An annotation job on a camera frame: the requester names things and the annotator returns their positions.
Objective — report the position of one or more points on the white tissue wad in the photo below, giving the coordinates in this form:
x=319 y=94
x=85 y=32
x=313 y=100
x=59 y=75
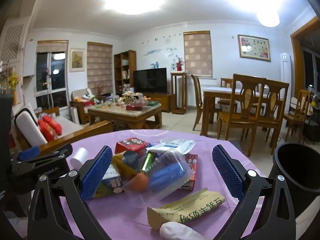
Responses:
x=177 y=232

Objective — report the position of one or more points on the red flat packet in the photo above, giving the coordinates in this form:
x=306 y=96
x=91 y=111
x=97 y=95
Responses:
x=192 y=170

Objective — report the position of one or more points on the wooden armchair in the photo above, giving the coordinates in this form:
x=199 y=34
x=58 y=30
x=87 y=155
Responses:
x=77 y=105

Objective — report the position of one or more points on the white cylinder roll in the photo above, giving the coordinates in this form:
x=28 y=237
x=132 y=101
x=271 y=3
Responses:
x=78 y=158

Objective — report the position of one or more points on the patterned roller blind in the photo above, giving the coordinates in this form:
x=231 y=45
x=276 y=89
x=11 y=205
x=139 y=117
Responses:
x=197 y=55
x=51 y=47
x=100 y=67

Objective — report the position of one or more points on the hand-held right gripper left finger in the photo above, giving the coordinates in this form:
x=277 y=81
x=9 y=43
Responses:
x=96 y=173

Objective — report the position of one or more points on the wooden dining table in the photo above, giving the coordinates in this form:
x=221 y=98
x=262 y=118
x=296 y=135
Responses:
x=212 y=92

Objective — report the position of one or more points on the wooden television stand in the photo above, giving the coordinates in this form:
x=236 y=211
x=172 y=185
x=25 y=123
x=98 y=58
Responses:
x=163 y=101

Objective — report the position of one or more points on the orange ball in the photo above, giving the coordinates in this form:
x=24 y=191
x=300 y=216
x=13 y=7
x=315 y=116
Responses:
x=140 y=182

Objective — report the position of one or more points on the red vase with flowers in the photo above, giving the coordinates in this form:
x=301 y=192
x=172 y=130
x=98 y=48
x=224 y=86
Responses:
x=178 y=66

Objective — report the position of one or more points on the yellow artificial flowers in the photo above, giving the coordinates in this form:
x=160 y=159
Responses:
x=13 y=80

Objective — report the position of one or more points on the white round lid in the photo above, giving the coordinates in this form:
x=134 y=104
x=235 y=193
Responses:
x=166 y=140

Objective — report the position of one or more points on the flat screen television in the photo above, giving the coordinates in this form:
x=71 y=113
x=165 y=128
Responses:
x=150 y=80

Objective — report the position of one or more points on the blue plastic object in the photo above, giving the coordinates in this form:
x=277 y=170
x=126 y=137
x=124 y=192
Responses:
x=167 y=175

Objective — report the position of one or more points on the tall wooden plant stand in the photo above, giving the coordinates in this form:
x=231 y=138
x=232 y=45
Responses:
x=178 y=75

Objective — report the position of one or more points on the sunflower painting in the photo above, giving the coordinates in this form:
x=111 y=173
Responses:
x=77 y=60

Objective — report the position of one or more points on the mustard yellow pack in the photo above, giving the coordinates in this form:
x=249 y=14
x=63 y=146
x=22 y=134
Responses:
x=122 y=167

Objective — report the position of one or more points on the wooden dining chair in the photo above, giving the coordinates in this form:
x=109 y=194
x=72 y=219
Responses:
x=272 y=122
x=197 y=92
x=235 y=118
x=226 y=82
x=301 y=105

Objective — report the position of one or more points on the clear plastic cup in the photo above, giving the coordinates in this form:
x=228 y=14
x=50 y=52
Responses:
x=170 y=158

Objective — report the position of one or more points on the red snack box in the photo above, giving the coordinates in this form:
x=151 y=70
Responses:
x=130 y=143

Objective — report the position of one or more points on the wooden bookshelf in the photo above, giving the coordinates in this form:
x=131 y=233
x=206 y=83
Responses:
x=125 y=72

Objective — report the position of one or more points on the wooden door frame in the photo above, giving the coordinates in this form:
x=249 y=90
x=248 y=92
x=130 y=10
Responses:
x=296 y=55

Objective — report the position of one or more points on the green gum box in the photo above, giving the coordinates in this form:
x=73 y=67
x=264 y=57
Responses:
x=148 y=161

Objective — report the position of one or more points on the red cushion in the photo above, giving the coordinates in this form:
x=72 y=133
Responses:
x=47 y=131
x=53 y=123

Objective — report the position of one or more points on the wooden coffee table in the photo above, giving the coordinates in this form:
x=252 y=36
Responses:
x=141 y=116

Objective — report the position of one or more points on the colourful small carton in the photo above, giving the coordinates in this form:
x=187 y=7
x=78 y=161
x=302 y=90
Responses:
x=113 y=180

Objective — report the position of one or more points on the wooden model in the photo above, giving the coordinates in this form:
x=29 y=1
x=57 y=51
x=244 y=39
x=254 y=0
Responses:
x=128 y=97

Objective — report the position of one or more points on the wooden sofa with white cushions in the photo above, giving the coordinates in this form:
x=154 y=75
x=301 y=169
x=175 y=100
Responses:
x=68 y=125

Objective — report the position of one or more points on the living room window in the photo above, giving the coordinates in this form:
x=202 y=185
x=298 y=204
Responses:
x=60 y=80

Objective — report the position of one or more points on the purple tablecloth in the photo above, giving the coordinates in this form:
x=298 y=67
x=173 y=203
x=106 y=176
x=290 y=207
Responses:
x=125 y=212

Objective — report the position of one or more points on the white plastic pouch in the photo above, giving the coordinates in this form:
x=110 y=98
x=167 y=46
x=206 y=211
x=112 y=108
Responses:
x=176 y=145

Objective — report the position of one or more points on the dark cluttered side table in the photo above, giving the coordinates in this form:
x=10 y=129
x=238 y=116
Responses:
x=312 y=125

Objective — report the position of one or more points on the dark grey-blue object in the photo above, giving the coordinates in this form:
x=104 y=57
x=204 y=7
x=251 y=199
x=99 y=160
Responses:
x=131 y=158

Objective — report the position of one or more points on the small round ceiling lamp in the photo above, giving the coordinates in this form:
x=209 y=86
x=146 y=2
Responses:
x=268 y=18

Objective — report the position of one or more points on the framed floral picture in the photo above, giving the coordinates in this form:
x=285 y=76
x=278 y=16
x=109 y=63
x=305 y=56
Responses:
x=253 y=48

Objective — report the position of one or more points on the yellow paper packet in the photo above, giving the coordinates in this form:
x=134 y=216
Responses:
x=187 y=208

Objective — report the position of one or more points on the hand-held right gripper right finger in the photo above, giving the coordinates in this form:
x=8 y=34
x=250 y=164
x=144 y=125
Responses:
x=228 y=173

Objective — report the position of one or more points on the black trash bin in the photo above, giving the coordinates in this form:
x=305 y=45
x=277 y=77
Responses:
x=300 y=160

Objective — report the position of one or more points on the white standing air conditioner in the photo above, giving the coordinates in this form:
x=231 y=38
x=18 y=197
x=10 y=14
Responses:
x=285 y=67

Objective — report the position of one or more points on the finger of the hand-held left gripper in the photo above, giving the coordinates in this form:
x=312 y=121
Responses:
x=30 y=153
x=50 y=165

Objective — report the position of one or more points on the red tin box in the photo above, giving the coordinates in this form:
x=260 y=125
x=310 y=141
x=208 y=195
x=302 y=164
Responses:
x=134 y=107

